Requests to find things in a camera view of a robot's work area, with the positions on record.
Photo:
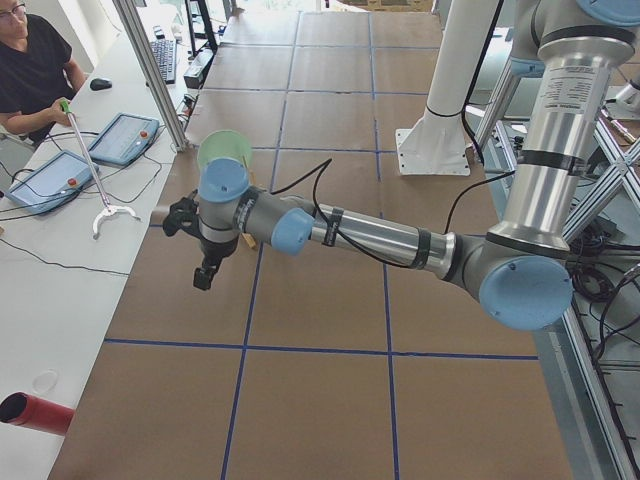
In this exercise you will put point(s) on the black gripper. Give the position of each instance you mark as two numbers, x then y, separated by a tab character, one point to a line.
214	251

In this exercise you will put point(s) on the blue teach pendant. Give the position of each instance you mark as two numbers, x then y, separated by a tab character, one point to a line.
124	139
52	184

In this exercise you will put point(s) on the light green plate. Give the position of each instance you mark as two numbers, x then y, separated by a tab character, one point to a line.
225	144

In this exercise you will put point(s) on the person's hand on stick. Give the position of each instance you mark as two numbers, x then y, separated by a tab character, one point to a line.
58	115

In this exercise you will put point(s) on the white grabber stick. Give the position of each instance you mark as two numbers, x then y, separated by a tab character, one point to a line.
109	209

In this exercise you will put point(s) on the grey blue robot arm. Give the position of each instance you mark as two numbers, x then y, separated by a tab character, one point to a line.
516	271

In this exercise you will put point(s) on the red cylinder tube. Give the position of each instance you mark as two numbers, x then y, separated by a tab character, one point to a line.
32	412

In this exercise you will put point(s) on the black computer mouse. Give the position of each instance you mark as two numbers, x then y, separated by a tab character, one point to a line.
99	84

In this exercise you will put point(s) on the wooden plate rack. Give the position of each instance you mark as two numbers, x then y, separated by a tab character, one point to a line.
250	240

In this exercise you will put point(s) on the aluminium frame rail structure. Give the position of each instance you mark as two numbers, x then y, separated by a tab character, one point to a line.
592	354

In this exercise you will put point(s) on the aluminium frame post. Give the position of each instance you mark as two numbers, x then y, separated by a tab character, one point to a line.
133	26

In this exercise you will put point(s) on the black keyboard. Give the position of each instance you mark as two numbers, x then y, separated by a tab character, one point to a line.
164	52

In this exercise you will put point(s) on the person in black shirt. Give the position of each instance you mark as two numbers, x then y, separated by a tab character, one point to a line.
37	69

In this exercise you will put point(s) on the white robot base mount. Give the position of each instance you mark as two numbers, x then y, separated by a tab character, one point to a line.
435	145

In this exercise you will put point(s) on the far blue teach pendant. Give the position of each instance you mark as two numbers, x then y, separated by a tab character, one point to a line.
124	139

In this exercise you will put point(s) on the near blue teach pendant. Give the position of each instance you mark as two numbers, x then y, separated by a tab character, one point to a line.
52	184

